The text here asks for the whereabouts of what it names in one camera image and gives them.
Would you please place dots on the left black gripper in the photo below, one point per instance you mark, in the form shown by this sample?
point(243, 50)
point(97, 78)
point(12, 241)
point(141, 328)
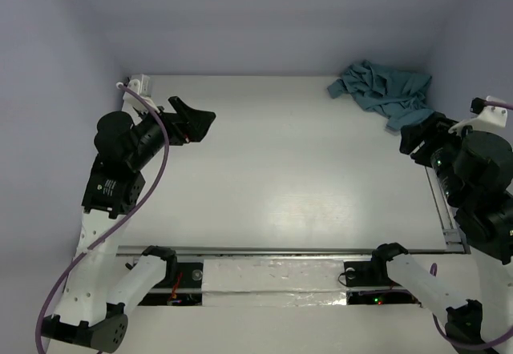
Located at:
point(176, 128)

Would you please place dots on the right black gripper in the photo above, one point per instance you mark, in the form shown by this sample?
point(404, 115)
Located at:
point(435, 128)

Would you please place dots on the teal t-shirt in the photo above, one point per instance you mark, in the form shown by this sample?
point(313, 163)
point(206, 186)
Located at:
point(397, 95)

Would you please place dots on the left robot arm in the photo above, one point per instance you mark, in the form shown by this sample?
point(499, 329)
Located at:
point(92, 313)

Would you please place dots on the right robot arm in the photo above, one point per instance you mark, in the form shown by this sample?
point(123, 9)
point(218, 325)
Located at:
point(475, 171)

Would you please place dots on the white foil-taped centre block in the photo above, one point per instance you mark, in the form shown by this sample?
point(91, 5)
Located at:
point(256, 282)

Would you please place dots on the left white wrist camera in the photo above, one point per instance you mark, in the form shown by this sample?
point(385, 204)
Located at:
point(141, 85)

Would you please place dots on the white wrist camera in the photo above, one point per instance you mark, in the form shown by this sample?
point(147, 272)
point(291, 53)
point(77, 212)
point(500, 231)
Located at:
point(490, 116)
point(141, 85)

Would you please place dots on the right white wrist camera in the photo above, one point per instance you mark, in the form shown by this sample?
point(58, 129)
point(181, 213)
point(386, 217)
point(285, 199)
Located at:
point(490, 116)

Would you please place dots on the aluminium right side rail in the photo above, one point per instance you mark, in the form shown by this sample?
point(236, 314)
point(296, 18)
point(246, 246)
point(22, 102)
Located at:
point(456, 241)

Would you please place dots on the aluminium rail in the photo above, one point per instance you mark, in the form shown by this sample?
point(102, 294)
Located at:
point(456, 241)
point(291, 251)

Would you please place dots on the aluminium front rail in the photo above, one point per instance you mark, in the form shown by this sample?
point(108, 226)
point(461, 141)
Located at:
point(291, 251)

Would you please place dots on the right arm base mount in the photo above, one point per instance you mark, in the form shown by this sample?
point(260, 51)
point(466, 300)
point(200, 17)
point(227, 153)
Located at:
point(365, 284)

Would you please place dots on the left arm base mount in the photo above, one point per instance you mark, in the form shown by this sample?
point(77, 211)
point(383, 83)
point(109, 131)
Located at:
point(184, 290)

